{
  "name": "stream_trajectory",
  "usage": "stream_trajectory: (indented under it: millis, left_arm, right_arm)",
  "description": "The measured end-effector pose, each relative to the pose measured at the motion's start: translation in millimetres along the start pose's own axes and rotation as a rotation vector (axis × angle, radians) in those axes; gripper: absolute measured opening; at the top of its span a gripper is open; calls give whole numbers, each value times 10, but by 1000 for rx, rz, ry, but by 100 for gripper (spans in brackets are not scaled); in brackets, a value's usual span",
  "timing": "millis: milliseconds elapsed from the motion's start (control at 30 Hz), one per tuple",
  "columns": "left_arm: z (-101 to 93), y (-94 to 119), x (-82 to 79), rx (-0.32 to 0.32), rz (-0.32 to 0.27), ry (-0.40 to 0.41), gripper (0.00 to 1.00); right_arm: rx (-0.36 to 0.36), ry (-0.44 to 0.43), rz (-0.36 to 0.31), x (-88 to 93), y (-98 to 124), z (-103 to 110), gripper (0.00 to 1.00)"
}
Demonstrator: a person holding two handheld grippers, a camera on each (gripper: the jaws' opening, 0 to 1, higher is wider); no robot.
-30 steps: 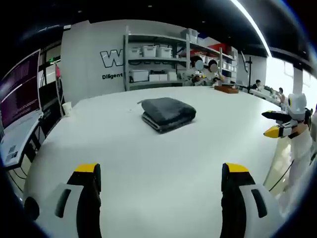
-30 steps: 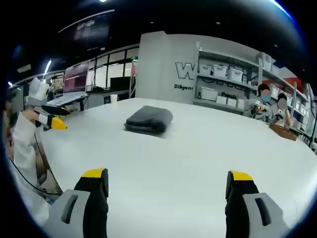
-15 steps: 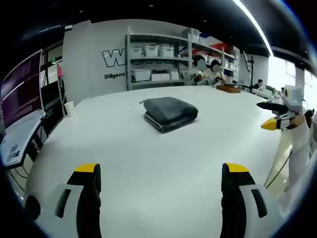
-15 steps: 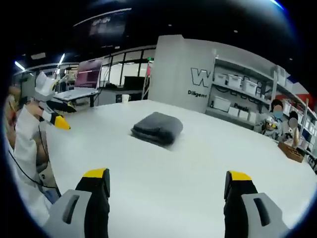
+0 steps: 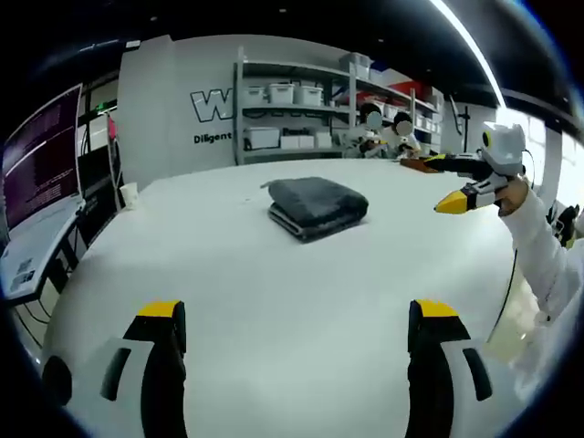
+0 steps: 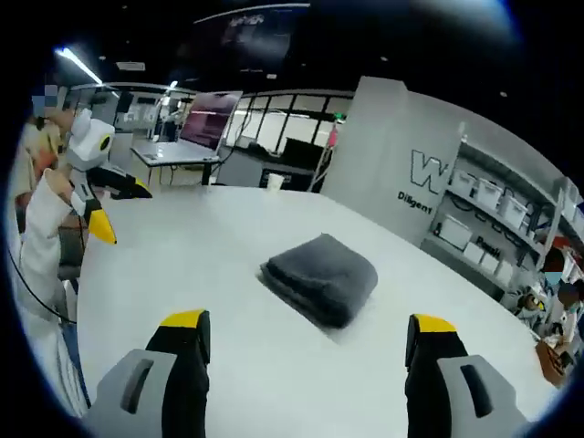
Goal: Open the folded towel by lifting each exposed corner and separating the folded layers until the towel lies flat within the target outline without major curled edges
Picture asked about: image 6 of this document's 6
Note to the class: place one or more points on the brown cardboard box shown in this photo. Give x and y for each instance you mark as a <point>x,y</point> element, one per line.
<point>553,362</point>

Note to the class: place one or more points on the white storage box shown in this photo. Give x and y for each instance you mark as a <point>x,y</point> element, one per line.
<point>455,232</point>
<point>489,191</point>
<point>464,181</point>
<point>513,211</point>

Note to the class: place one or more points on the person's left hand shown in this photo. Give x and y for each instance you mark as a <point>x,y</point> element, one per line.
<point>57,184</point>

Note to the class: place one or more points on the large purple display screen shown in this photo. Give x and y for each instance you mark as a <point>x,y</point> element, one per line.
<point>207,121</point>

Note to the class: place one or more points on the dark grey towel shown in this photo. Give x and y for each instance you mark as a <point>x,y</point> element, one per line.
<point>321,278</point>

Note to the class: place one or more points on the grey metal shelf rack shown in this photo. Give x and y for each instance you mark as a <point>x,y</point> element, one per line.
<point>554,219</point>

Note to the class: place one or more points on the white paper cup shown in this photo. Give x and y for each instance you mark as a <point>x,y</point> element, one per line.
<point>275,181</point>

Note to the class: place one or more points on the black monitor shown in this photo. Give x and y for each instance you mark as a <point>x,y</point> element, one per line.
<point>302,153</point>

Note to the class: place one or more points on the white lettered partition panel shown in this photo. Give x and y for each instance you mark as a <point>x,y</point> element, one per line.
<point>388,150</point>

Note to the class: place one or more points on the ceiling light strip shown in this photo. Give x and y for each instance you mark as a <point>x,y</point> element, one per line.
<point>80,66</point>

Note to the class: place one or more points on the grey office desk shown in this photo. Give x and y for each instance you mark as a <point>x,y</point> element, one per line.
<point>175,154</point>

